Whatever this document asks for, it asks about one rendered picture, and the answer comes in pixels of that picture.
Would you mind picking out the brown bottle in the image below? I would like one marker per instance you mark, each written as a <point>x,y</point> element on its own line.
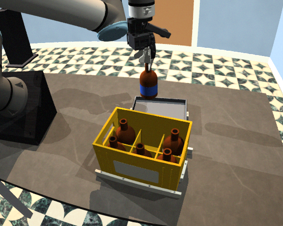
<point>113,143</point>
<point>167,156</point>
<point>125,133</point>
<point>140,150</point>
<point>174,142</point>
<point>148,83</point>

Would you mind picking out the yellow bottle crate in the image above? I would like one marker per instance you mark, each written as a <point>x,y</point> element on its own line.
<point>151,130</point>

